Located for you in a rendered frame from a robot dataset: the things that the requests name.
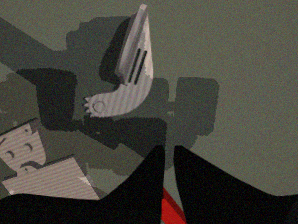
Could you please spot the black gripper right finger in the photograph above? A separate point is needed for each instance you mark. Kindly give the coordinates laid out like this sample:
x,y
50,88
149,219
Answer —
x,y
210,196

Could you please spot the red rectangular block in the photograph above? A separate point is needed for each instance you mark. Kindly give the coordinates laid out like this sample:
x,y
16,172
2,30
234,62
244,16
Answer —
x,y
171,213

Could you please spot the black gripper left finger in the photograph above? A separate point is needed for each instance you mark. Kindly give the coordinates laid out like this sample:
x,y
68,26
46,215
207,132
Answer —
x,y
136,201

